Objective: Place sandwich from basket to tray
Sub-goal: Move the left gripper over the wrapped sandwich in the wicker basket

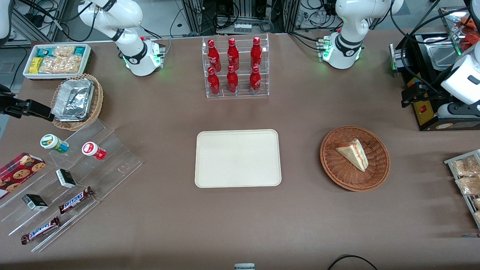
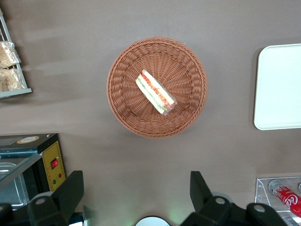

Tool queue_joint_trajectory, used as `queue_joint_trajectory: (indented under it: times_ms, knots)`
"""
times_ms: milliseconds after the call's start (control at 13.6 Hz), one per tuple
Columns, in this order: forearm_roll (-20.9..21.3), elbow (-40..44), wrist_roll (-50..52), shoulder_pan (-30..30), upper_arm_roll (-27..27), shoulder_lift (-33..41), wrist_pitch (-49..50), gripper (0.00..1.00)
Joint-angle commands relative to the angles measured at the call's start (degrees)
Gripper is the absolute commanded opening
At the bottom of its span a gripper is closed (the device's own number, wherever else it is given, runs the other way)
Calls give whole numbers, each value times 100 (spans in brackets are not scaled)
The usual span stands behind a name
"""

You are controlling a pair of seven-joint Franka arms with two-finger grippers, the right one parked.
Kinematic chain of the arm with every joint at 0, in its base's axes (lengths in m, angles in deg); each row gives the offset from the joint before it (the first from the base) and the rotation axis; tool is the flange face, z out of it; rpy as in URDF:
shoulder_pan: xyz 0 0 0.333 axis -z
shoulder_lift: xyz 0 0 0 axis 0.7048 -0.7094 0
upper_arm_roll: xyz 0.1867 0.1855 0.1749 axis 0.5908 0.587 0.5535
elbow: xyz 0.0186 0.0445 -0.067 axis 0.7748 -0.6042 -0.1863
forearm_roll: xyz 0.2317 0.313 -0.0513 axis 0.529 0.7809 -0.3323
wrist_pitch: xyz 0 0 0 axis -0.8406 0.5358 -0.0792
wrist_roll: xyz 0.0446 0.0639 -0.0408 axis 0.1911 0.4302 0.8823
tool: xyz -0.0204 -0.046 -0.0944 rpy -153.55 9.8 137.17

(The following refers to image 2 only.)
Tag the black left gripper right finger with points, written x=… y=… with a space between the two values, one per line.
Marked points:
x=202 y=195

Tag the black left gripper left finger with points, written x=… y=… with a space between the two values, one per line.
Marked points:
x=65 y=195

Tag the sandwich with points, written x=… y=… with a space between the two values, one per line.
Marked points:
x=152 y=90

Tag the brown round wicker basket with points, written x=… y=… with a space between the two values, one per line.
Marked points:
x=131 y=106

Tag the tray of packaged snacks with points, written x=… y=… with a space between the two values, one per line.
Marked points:
x=14 y=93

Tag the cream plastic tray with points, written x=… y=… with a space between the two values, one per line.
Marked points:
x=279 y=89

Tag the steel warmer pan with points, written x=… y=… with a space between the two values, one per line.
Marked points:
x=14 y=195

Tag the clear acrylic bottle rack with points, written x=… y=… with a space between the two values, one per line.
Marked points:
x=261 y=188

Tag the black food warmer yellow panel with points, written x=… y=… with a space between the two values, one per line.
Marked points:
x=23 y=143

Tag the clear bag of crackers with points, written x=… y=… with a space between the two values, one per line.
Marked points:
x=7 y=55
x=9 y=80

